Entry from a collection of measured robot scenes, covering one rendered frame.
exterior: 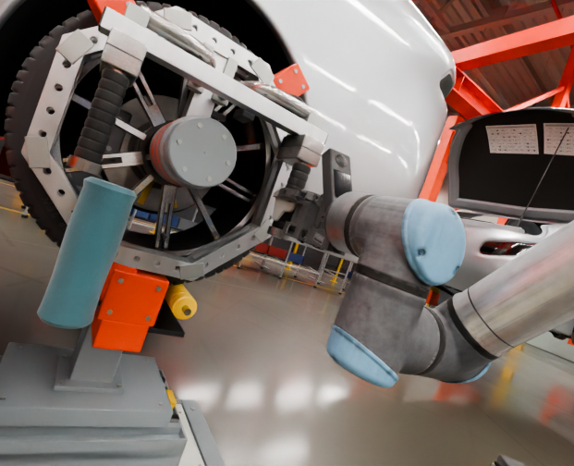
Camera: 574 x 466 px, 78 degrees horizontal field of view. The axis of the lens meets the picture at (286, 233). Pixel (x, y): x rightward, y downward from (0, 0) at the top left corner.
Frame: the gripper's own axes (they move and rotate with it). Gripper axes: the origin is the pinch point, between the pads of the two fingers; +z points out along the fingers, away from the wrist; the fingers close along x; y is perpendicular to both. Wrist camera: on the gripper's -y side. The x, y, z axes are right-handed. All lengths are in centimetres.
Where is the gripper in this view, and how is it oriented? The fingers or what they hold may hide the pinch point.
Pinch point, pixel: (287, 196)
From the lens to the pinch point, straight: 70.2
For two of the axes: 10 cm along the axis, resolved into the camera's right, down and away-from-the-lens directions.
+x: 8.1, 2.9, 5.2
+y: -3.4, 9.4, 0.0
